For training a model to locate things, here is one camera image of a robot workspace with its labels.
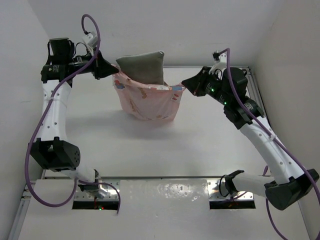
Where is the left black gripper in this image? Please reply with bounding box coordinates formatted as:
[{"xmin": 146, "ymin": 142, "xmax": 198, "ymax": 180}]
[{"xmin": 66, "ymin": 47, "xmax": 117, "ymax": 80}]

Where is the grey orange patterned pillow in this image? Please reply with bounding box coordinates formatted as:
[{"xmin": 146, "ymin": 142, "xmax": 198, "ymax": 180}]
[{"xmin": 116, "ymin": 51, "xmax": 165, "ymax": 85}]

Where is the pink cartoon print pillowcase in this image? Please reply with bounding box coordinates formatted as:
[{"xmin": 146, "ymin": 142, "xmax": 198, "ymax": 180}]
[{"xmin": 112, "ymin": 70, "xmax": 186, "ymax": 121}]

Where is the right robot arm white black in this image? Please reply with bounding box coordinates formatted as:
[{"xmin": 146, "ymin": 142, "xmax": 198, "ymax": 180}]
[{"xmin": 182, "ymin": 66, "xmax": 312, "ymax": 211}]

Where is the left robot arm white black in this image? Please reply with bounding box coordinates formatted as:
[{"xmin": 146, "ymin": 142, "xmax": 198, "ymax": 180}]
[{"xmin": 30, "ymin": 38, "xmax": 118, "ymax": 183}]

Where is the white front cover panel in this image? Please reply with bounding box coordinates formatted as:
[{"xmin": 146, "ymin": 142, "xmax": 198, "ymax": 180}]
[{"xmin": 19, "ymin": 179, "xmax": 309, "ymax": 240}]

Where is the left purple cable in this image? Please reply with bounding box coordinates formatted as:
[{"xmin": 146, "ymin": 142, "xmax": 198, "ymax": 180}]
[{"xmin": 24, "ymin": 13, "xmax": 121, "ymax": 215}]

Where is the purple cable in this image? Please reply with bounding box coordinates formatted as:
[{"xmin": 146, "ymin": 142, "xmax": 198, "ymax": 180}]
[
  {"xmin": 24, "ymin": 13, "xmax": 121, "ymax": 215},
  {"xmin": 216, "ymin": 47, "xmax": 320, "ymax": 240}
]

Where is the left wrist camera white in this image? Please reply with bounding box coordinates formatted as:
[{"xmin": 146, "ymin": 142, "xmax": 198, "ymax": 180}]
[{"xmin": 82, "ymin": 31, "xmax": 98, "ymax": 49}]

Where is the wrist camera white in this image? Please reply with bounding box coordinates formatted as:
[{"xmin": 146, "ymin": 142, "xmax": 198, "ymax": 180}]
[
  {"xmin": 82, "ymin": 31, "xmax": 98, "ymax": 49},
  {"xmin": 210, "ymin": 49, "xmax": 228, "ymax": 74}
]

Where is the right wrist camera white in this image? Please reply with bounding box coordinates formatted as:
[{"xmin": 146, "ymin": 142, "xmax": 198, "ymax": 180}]
[{"xmin": 210, "ymin": 49, "xmax": 228, "ymax": 74}]

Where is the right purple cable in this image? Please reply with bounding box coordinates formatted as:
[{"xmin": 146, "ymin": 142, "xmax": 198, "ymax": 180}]
[{"xmin": 216, "ymin": 47, "xmax": 320, "ymax": 240}]

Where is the right aluminium frame rail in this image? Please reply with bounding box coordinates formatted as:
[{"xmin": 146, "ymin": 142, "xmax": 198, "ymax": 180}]
[{"xmin": 241, "ymin": 66, "xmax": 284, "ymax": 179}]

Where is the aluminium frame rail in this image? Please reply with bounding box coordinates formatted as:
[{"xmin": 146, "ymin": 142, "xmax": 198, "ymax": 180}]
[
  {"xmin": 7, "ymin": 185, "xmax": 32, "ymax": 240},
  {"xmin": 241, "ymin": 66, "xmax": 284, "ymax": 179}
]

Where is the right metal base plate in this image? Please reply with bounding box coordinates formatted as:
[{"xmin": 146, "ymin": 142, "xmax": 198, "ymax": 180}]
[{"xmin": 207, "ymin": 180, "xmax": 255, "ymax": 201}]

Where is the metal base plate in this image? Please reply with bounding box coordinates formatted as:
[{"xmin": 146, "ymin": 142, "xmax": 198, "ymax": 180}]
[
  {"xmin": 207, "ymin": 180, "xmax": 255, "ymax": 201},
  {"xmin": 74, "ymin": 180, "xmax": 120, "ymax": 202}
]

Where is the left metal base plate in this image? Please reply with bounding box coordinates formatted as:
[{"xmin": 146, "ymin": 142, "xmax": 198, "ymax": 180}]
[{"xmin": 74, "ymin": 180, "xmax": 120, "ymax": 202}]

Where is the left aluminium frame rail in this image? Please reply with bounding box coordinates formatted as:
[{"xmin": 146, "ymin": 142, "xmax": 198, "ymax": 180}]
[{"xmin": 7, "ymin": 185, "xmax": 32, "ymax": 240}]

